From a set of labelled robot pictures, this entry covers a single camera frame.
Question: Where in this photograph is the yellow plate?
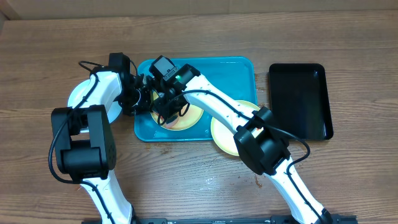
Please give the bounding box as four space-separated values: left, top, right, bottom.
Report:
211 100 260 156
151 91 204 131

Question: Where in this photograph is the light blue plate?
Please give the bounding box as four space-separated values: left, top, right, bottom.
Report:
67 79 122 124

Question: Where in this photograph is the pink green sponge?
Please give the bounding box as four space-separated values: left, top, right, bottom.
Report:
164 116 179 128

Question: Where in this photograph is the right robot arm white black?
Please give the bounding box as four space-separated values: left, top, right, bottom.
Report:
149 59 333 223

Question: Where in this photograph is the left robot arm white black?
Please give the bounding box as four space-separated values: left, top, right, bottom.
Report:
48 60 146 223

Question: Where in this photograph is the teal plastic tray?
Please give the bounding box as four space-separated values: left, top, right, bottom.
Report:
134 57 257 142

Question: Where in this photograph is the black tray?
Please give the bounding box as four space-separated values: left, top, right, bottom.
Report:
269 63 334 141

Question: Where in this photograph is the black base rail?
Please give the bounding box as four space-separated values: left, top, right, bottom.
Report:
81 215 358 224

